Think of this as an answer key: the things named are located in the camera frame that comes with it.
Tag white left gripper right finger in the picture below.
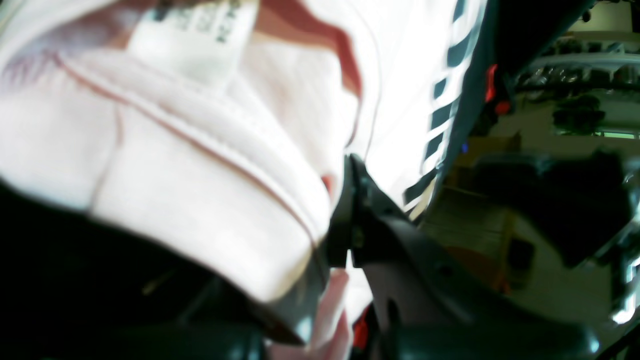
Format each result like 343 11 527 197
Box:
327 153 600 360

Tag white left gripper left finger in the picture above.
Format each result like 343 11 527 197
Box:
140 250 330 360

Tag light pink T-shirt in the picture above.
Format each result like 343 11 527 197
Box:
0 0 488 360

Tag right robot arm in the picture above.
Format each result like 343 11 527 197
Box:
471 150 639 325

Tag orange black clamp, blue handles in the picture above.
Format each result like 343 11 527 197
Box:
485 64 515 117

